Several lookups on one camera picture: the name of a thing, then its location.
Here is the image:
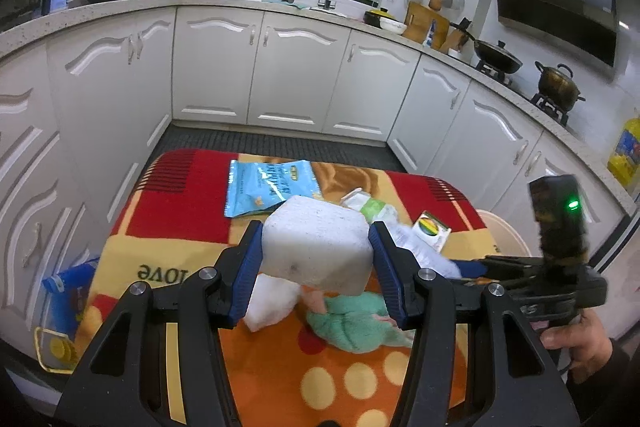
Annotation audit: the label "person's right hand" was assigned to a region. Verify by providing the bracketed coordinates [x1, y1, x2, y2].
[542, 307, 617, 384]

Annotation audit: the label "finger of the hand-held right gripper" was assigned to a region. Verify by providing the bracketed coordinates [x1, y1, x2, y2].
[452, 257, 541, 283]

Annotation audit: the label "blue snack bag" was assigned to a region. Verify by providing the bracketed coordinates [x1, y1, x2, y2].
[223, 159, 323, 219]

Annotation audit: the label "wooden cutting board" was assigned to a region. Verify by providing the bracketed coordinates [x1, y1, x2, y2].
[402, 2, 451, 50]

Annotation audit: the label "white kitchen cabinets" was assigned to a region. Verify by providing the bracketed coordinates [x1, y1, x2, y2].
[0, 0, 640, 348]

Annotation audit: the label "dark cooking pot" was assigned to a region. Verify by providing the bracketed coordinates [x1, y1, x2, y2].
[535, 62, 587, 110]

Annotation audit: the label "green white tissue packet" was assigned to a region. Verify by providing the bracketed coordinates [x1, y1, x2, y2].
[341, 188, 401, 228]

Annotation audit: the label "clear jug yellow cap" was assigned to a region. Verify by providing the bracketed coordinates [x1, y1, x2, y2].
[34, 326, 81, 375]

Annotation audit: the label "black wok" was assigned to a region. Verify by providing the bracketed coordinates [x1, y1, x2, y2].
[470, 38, 523, 75]

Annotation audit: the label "person's right forearm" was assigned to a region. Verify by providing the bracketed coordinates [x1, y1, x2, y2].
[570, 339, 640, 427]

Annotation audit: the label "beige trash bin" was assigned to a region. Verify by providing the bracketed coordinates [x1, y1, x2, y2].
[475, 208, 534, 258]

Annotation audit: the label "white cloth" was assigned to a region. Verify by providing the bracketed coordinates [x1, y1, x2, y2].
[243, 274, 302, 333]

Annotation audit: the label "printed blanket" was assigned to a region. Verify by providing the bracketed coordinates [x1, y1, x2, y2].
[75, 148, 493, 427]

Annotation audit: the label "black pot yellow lid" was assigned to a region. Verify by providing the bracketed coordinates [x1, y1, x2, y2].
[363, 8, 396, 28]

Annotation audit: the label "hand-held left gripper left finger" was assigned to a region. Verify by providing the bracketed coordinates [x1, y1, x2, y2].
[56, 221, 264, 427]

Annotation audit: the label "yellow oil bottle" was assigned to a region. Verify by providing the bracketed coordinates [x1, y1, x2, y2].
[607, 109, 640, 192]

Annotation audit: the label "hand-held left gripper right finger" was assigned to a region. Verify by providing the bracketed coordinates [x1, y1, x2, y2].
[367, 222, 581, 427]

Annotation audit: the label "green cloth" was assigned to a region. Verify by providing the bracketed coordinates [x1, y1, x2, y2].
[306, 291, 416, 354]

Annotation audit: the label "dark ribbed floor mat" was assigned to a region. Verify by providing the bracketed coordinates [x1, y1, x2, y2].
[145, 122, 408, 172]

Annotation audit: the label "small colourful box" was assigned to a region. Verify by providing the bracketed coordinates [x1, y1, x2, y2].
[412, 209, 452, 254]

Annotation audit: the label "white foam block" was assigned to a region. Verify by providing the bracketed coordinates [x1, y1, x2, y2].
[257, 194, 375, 297]

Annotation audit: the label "blue bag on floor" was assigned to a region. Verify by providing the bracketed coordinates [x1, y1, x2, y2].
[42, 257, 101, 340]

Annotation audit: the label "gas stove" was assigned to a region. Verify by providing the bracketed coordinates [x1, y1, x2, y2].
[475, 59, 571, 128]

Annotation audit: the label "wooden knife block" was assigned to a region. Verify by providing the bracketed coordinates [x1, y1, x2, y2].
[442, 19, 474, 55]

